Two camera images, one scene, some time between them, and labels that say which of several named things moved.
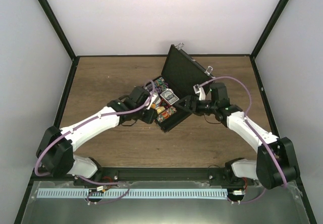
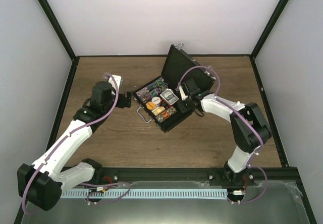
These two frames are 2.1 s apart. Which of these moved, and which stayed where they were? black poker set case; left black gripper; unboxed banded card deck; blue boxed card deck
Moved: left black gripper
Stayed: unboxed banded card deck; black poker set case; blue boxed card deck
